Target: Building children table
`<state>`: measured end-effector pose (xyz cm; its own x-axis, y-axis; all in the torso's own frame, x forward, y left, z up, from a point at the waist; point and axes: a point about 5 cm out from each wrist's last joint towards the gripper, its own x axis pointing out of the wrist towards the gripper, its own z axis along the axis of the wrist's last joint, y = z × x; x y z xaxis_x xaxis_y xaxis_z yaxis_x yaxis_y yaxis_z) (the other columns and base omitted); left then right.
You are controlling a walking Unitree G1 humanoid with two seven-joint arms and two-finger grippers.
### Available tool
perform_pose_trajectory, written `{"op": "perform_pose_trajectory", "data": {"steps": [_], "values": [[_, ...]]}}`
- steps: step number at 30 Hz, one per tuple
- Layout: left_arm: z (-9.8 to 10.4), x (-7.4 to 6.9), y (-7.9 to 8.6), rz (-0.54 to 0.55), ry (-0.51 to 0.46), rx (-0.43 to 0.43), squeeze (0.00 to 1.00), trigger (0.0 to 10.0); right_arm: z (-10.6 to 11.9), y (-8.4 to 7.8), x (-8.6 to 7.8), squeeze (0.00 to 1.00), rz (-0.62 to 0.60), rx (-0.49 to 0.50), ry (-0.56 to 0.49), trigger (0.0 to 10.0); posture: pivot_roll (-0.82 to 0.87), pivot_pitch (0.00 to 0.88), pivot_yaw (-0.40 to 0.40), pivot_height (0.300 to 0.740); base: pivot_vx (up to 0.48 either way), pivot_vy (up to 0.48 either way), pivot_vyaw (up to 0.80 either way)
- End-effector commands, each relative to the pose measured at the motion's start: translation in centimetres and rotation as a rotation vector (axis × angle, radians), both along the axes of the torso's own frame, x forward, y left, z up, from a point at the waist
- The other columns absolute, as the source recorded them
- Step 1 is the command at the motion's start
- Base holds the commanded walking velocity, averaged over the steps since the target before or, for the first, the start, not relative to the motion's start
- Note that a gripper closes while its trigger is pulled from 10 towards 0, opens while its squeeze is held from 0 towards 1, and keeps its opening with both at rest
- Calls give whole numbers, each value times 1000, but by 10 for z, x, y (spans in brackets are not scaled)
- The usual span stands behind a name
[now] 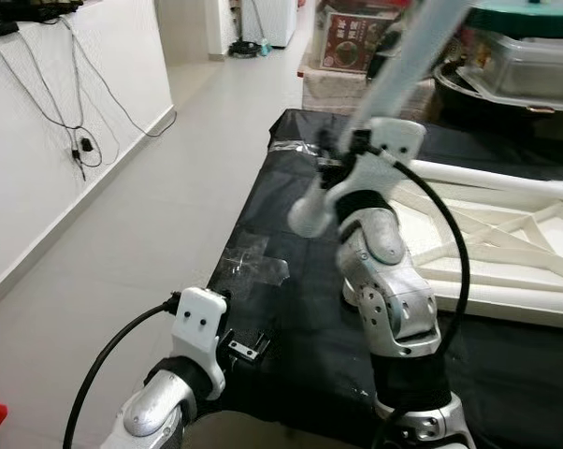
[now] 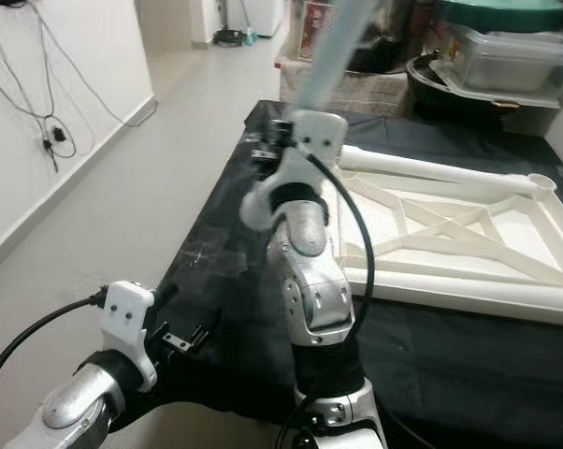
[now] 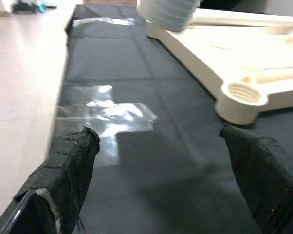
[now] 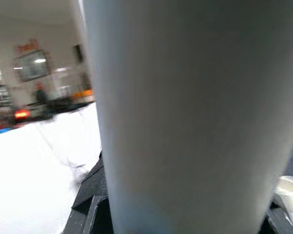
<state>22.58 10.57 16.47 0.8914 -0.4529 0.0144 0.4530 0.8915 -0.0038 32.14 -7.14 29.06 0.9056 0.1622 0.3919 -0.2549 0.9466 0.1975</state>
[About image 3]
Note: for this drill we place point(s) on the cream plastic table top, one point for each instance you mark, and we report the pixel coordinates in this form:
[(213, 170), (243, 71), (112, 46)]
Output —
[(209, 65)]

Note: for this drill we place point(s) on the clear tape patch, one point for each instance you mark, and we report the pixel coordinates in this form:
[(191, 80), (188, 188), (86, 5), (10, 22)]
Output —
[(107, 109)]

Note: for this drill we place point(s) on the black tablecloth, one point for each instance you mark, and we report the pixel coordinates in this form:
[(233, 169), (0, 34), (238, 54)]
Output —
[(161, 170)]

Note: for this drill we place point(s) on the white plastic table leg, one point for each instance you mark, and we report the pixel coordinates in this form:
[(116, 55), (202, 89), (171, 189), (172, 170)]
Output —
[(246, 19), (168, 14)]

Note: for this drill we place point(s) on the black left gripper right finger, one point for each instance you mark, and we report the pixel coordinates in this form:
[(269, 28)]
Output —
[(263, 175)]

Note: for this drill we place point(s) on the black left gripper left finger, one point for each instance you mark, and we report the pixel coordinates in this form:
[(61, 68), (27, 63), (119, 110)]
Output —
[(63, 175)]

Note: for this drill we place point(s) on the teal plastic scoop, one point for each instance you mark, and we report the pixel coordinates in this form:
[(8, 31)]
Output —
[(40, 5)]

